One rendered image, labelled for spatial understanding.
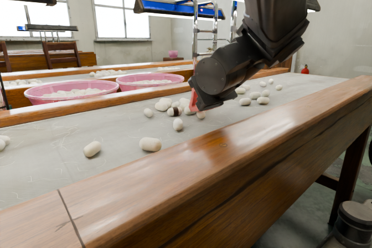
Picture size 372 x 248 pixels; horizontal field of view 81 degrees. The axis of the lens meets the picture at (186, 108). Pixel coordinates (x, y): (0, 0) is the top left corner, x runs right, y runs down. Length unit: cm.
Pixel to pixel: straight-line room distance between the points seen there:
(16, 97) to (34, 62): 228
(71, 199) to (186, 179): 12
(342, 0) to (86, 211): 484
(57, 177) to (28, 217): 10
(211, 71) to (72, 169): 24
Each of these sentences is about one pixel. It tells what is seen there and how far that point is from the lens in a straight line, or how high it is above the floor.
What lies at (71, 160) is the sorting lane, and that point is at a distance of 38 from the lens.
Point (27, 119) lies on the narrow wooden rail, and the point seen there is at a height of 75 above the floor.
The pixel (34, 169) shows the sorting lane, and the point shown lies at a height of 74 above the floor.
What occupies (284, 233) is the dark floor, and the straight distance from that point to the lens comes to 133.
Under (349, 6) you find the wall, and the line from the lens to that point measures 486.
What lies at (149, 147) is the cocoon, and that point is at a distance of 35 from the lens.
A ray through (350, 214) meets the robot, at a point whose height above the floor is 55.
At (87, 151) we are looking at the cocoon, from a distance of 36.
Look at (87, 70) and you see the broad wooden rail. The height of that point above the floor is 76.
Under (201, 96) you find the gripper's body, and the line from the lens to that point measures 41.
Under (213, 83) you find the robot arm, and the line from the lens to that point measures 32.
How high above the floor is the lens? 91
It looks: 17 degrees down
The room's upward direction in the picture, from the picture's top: straight up
